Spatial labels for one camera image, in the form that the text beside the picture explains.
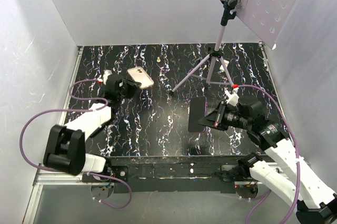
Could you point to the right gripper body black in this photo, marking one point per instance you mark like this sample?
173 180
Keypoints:
227 116

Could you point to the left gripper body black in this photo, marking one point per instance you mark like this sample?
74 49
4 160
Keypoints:
128 91

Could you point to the black smartphone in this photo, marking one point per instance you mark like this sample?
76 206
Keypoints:
197 111

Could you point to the pink phone case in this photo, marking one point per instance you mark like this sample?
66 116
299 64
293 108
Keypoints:
138 74

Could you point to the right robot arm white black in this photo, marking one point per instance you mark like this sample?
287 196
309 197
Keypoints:
315 201

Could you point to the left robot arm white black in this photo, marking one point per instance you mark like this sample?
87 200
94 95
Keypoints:
65 149

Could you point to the tripod stand silver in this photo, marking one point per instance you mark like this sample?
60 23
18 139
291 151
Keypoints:
218 50

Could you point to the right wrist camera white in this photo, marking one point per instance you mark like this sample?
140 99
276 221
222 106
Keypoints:
232 96

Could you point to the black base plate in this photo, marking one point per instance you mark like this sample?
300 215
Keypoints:
183 174

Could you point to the aluminium rail frame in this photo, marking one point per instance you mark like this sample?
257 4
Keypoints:
148 136

